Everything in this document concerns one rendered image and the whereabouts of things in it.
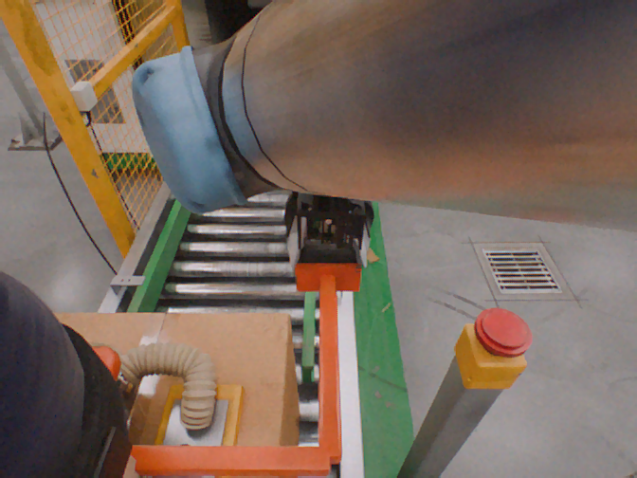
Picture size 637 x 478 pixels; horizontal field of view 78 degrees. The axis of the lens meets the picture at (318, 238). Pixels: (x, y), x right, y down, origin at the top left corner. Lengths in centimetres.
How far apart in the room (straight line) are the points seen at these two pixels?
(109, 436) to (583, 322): 200
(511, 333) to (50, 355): 49
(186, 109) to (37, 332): 16
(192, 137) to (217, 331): 50
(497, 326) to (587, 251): 194
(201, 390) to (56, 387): 27
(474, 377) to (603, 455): 125
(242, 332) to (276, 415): 14
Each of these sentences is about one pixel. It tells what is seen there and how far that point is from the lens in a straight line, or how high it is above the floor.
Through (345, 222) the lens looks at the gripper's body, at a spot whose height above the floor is 121.
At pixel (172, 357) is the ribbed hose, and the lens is 54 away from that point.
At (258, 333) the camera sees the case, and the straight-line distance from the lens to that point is 63.
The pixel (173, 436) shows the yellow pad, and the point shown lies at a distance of 56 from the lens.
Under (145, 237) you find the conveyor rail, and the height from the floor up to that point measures 59.
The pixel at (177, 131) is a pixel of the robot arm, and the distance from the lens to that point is 17.
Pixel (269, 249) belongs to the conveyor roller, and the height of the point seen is 54.
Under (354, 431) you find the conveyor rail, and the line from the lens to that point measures 94.
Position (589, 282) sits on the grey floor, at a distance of 233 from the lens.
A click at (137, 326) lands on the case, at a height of 95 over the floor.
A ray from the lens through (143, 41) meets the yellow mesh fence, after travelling 174.
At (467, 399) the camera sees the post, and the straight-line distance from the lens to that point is 68.
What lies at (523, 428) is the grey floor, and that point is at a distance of 174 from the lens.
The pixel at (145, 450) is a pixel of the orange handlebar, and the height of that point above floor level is 109.
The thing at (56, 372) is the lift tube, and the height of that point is 127.
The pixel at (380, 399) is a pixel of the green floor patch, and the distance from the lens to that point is 163.
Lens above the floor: 148
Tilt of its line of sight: 44 degrees down
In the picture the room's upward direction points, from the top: straight up
